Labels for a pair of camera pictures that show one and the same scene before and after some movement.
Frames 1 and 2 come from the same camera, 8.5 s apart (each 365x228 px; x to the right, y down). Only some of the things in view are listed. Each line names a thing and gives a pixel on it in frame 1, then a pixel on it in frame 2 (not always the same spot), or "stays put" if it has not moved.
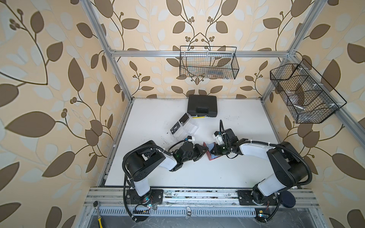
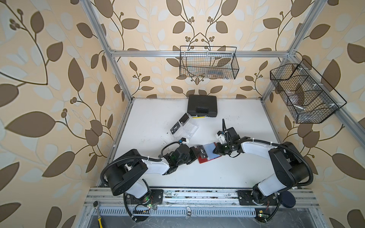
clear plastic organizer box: x=184 y=128 stays put
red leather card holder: x=210 y=155 → x=205 y=159
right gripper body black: x=222 y=149 stays put
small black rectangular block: x=184 y=118 stays put
